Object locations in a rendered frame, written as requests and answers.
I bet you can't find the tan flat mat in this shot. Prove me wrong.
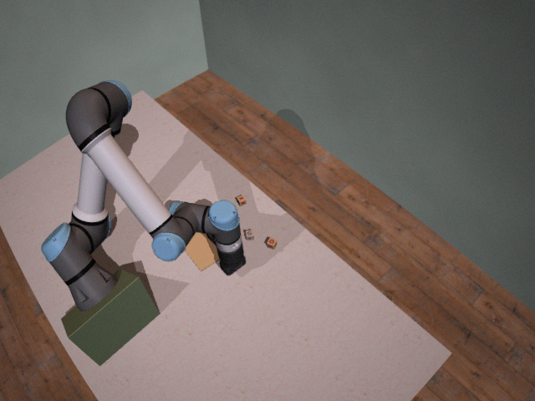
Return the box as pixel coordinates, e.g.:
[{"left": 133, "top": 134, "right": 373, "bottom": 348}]
[{"left": 185, "top": 232, "right": 220, "bottom": 272}]

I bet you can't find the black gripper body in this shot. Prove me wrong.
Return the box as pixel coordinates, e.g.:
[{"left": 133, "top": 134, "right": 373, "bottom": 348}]
[{"left": 206, "top": 234, "right": 246, "bottom": 276}]

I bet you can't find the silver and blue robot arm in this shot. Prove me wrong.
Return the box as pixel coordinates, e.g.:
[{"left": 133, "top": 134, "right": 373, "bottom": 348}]
[{"left": 41, "top": 80, "right": 241, "bottom": 312}]

